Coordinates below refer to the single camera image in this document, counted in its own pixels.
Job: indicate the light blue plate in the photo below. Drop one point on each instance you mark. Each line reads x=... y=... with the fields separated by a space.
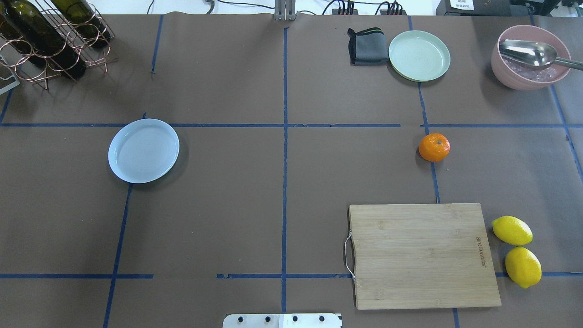
x=143 y=151

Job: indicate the light green plate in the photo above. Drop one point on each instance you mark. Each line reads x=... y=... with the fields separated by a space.
x=419 y=56

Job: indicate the folded grey cloth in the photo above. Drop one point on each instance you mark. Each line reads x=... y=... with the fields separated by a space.
x=368 y=47

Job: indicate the orange mandarin fruit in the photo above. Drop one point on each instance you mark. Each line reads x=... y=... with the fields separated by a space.
x=434 y=147

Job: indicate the bamboo cutting board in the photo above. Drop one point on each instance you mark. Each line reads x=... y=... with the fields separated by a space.
x=421 y=256

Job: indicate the upper yellow lemon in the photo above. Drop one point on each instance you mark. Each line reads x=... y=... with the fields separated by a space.
x=512 y=230

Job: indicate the yellow lemon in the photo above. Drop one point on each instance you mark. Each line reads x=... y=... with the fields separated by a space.
x=512 y=230
x=523 y=267

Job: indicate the pink bowl with ice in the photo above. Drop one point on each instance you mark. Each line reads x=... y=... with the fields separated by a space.
x=507 y=71

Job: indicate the lower yellow lemon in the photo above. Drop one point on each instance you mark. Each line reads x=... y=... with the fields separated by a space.
x=523 y=267

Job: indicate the steel ice scoop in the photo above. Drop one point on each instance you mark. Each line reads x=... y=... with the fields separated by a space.
x=535 y=54

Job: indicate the dark green wine bottle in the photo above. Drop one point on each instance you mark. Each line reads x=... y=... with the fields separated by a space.
x=44 y=38

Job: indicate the grey metal post bracket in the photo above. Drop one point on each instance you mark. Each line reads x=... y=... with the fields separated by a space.
x=285 y=10

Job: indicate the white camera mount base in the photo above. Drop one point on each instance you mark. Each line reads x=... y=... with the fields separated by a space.
x=283 y=320

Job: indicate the copper wire bottle rack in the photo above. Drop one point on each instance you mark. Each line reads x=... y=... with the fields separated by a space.
x=19 y=59

